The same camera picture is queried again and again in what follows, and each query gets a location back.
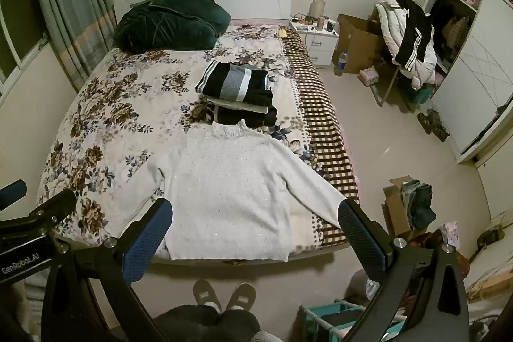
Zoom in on green bin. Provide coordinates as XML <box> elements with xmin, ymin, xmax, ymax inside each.
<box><xmin>408</xmin><ymin>83</ymin><xmax>436</xmax><ymax>107</ymax></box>

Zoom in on folded black garment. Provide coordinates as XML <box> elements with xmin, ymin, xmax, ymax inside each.
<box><xmin>206</xmin><ymin>104</ymin><xmax>279</xmax><ymax>127</ymax></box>

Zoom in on white knit sweater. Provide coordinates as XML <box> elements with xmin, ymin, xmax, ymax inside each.
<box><xmin>146</xmin><ymin>120</ymin><xmax>347</xmax><ymax>262</ymax></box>

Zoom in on pink tissue pack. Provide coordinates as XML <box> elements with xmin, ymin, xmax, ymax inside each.
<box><xmin>358</xmin><ymin>67</ymin><xmax>380</xmax><ymax>87</ymax></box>

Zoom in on black striped jacket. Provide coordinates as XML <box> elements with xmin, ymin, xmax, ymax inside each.
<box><xmin>393</xmin><ymin>0</ymin><xmax>434</xmax><ymax>71</ymax></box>

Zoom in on grey slipper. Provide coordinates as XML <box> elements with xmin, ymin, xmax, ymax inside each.
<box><xmin>193</xmin><ymin>279</ymin><xmax>221</xmax><ymax>313</ymax></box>
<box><xmin>227</xmin><ymin>283</ymin><xmax>257</xmax><ymax>312</ymax></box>

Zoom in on pale green curtain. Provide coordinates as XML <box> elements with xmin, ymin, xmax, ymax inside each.
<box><xmin>32</xmin><ymin>0</ymin><xmax>117</xmax><ymax>94</ymax></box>

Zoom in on wooden chair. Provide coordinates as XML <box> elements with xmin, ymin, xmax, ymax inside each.
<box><xmin>371</xmin><ymin>59</ymin><xmax>403</xmax><ymax>107</ymax></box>

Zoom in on person's legs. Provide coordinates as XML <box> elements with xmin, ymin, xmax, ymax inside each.
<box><xmin>154</xmin><ymin>304</ymin><xmax>262</xmax><ymax>342</ymax></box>

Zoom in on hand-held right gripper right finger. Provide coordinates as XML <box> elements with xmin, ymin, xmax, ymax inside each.
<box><xmin>339</xmin><ymin>198</ymin><xmax>469</xmax><ymax>342</ymax></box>

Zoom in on plastic water bottle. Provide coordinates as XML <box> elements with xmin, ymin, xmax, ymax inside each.
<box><xmin>336</xmin><ymin>50</ymin><xmax>349</xmax><ymax>77</ymax></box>

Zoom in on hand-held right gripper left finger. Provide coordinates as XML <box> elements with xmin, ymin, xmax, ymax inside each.
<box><xmin>40</xmin><ymin>198</ymin><xmax>174</xmax><ymax>342</ymax></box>

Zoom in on beige bag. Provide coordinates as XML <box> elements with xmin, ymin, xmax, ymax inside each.
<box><xmin>443</xmin><ymin>17</ymin><xmax>470</xmax><ymax>48</ymax></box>

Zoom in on dark patterned shoes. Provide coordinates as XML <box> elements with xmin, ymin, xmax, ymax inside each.
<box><xmin>417</xmin><ymin>107</ymin><xmax>450</xmax><ymax>143</ymax></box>

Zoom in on white wardrobe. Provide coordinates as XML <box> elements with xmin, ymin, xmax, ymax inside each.
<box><xmin>423</xmin><ymin>0</ymin><xmax>513</xmax><ymax>166</ymax></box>

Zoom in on folded black striped sweater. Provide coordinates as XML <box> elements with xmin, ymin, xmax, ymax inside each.
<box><xmin>195</xmin><ymin>61</ymin><xmax>273</xmax><ymax>106</ymax></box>

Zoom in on small cardboard box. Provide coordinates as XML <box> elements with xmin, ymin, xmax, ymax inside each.
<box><xmin>383</xmin><ymin>176</ymin><xmax>426</xmax><ymax>242</ymax></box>

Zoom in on white nightstand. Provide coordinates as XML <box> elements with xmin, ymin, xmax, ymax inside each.
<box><xmin>289</xmin><ymin>19</ymin><xmax>341</xmax><ymax>67</ymax></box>

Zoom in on dark hanging clothes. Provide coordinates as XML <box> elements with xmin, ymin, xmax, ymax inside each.
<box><xmin>429</xmin><ymin>0</ymin><xmax>454</xmax><ymax>58</ymax></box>

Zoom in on teal rack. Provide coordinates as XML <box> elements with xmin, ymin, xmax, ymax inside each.
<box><xmin>299</xmin><ymin>300</ymin><xmax>406</xmax><ymax>342</ymax></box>

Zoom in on beige cylinder lamp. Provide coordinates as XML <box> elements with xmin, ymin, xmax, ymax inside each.
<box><xmin>308</xmin><ymin>0</ymin><xmax>325</xmax><ymax>22</ymax></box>

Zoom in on dark green duvet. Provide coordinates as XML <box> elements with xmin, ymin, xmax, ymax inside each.
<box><xmin>113</xmin><ymin>0</ymin><xmax>232</xmax><ymax>54</ymax></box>

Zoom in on dark clothes bundle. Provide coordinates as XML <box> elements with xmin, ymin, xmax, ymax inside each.
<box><xmin>401</xmin><ymin>180</ymin><xmax>437</xmax><ymax>231</ymax></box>

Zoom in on folded beige garment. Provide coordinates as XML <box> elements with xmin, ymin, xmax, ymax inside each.
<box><xmin>208</xmin><ymin>97</ymin><xmax>269</xmax><ymax>115</ymax></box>

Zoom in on floral bed blanket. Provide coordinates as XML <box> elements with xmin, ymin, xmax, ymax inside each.
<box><xmin>36</xmin><ymin>21</ymin><xmax>361</xmax><ymax>258</ymax></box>

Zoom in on white window frame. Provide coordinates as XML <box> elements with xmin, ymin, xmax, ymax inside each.
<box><xmin>0</xmin><ymin>1</ymin><xmax>49</xmax><ymax>86</ymax></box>

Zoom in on brown checked blanket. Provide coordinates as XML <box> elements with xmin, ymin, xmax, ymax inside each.
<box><xmin>281</xmin><ymin>31</ymin><xmax>361</xmax><ymax>246</ymax></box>

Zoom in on large cardboard box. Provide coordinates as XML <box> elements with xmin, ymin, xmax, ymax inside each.
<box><xmin>334</xmin><ymin>13</ymin><xmax>389</xmax><ymax>75</ymax></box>

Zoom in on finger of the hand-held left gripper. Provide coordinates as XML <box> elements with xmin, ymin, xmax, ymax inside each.
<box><xmin>0</xmin><ymin>179</ymin><xmax>27</xmax><ymax>211</ymax></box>
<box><xmin>0</xmin><ymin>190</ymin><xmax>77</xmax><ymax>242</ymax></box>

